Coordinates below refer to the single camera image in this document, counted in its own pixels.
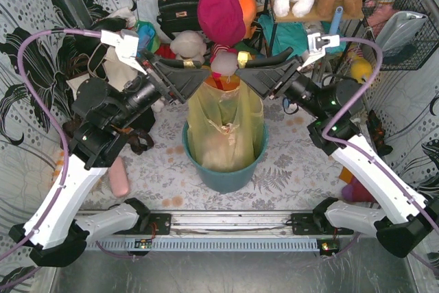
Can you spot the magenta cloth bag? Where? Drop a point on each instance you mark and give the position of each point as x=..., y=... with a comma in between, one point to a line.
x=221, y=21

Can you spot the blue floor mop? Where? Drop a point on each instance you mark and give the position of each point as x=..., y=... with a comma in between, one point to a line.
x=335, y=23

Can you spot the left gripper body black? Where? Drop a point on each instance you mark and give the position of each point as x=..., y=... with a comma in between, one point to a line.
x=159, y=78

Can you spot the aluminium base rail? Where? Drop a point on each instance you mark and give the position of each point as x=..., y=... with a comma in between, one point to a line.
x=226, y=224

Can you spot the black wire basket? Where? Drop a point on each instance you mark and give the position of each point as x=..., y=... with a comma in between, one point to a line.
x=417, y=52

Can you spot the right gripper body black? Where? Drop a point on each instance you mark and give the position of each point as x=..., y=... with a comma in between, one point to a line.
x=286, y=78

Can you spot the red cloth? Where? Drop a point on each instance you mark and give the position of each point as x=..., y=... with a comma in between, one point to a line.
x=164, y=51

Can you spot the colourful printed bag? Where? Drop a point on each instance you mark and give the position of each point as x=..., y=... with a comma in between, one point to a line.
x=148, y=37

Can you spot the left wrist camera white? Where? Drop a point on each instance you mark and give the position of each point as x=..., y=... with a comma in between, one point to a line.
x=126, y=43

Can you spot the teal folded towel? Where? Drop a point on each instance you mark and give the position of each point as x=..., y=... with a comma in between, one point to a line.
x=292, y=35

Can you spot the cream plush lamb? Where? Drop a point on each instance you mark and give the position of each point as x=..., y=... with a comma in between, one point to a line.
x=189, y=45

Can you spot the cream canvas tote bag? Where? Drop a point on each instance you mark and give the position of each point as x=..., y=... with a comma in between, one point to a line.
x=117, y=73

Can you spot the purple orange sock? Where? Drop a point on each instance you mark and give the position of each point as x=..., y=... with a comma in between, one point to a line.
x=354, y=191

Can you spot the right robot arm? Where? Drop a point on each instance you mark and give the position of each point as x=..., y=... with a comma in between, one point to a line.
x=404, y=217

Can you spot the black leather handbag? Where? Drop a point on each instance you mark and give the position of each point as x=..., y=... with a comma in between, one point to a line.
x=176, y=16

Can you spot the yellow plush duck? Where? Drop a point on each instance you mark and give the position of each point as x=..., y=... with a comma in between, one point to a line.
x=360, y=68

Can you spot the orange plush toy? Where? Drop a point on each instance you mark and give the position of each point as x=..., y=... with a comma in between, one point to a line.
x=249, y=10

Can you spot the teal trash bin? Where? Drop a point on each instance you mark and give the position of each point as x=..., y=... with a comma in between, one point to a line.
x=225, y=182

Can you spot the pink plush limb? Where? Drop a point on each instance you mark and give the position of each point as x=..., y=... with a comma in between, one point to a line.
x=118, y=178

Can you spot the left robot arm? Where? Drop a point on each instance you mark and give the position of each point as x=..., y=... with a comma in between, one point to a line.
x=93, y=149

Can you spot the yellow trash bag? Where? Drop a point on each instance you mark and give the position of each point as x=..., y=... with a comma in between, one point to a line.
x=225, y=131

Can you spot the white pink plush toy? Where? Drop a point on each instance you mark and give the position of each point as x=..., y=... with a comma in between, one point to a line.
x=223, y=61

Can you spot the silver foil pouch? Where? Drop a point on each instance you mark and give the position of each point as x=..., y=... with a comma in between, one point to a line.
x=400, y=29

